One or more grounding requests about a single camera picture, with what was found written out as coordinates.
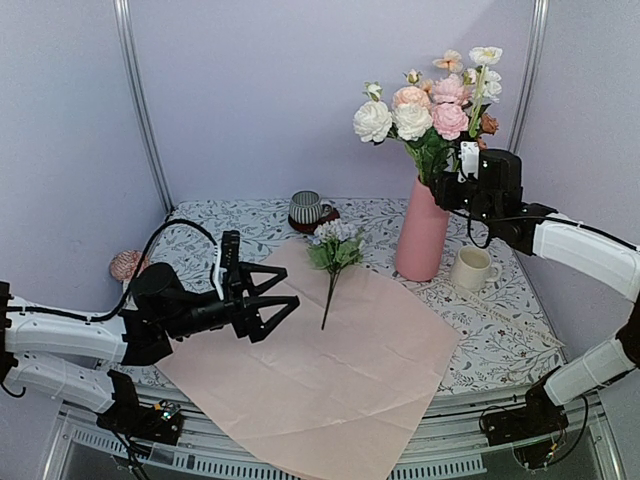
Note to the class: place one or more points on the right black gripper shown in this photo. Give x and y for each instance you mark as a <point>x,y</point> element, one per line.
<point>445,192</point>

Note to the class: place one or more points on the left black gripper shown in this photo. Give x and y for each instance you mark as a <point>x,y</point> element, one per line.
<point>249,323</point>

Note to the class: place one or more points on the rust brown rose stem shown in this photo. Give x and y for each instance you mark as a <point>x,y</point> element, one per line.
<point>488,126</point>

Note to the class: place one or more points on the pale pink flower stem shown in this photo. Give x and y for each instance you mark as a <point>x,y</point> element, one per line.
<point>450,95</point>

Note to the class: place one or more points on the cream printed ribbon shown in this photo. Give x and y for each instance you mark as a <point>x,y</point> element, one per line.
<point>522,321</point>

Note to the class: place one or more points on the pink wrapping paper sheet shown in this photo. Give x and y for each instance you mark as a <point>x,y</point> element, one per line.
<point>381,348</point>

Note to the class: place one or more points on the white blue hydrangea stem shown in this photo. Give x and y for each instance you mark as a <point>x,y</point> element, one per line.
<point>335,245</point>

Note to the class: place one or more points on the white ranunculus flower stem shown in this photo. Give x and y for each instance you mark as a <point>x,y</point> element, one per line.
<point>487,82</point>

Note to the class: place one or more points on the pink rose flower stem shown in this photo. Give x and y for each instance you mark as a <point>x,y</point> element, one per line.
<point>418,91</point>

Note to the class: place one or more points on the peach blossom flower stem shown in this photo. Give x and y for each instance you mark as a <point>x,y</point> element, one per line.
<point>451,61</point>

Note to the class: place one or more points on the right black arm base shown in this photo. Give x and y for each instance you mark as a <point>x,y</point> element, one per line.
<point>537,417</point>

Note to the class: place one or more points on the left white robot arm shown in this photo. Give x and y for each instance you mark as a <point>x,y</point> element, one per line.
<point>41,330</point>

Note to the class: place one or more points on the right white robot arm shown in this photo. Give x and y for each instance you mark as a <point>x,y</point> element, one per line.
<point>599,269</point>

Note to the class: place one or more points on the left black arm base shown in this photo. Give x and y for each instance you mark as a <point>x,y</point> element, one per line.
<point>160,423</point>

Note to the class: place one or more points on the tall pink vase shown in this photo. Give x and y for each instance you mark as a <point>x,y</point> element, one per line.
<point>421,241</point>

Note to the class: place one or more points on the cream ceramic mug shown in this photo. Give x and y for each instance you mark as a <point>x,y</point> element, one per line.
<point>473,269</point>

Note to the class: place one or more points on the striped grey ceramic cup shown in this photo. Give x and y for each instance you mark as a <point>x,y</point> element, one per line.
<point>307,207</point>

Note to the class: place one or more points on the dark red small object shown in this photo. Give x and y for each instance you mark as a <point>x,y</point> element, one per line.
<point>315,224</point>

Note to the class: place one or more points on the floral patterned table mat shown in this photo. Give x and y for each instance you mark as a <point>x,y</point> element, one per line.
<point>490,355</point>

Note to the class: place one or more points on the pink patterned ball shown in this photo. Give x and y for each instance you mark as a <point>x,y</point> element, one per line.
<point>125,264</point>

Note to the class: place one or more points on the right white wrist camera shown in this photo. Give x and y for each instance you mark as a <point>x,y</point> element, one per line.
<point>469,160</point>

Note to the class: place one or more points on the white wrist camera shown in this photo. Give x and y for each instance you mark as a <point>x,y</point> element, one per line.
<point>469,160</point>
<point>226,258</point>

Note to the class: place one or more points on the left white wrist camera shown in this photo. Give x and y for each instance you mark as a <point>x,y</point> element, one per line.
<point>226,258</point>

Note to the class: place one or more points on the right aluminium frame post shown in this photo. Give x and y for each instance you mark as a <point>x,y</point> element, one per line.
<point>518,28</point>

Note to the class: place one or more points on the aluminium frame post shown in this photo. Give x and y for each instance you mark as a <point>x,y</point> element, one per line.
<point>518,28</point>
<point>134,77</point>

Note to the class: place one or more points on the left aluminium frame post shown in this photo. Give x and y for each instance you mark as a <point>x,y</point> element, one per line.
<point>134,77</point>

